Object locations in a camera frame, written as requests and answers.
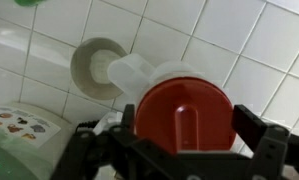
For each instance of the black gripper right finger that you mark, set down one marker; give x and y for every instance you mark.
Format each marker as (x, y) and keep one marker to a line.
(273, 145)

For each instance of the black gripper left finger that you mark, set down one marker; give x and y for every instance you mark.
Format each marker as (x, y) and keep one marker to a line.
(132, 157)

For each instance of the clear plastic jug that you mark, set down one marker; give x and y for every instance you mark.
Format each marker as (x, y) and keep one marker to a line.
(135, 76)

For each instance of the grey bowl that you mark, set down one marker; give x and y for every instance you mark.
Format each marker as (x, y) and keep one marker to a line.
(89, 66)

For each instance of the green cloth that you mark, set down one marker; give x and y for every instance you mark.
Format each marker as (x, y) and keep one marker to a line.
(30, 3)

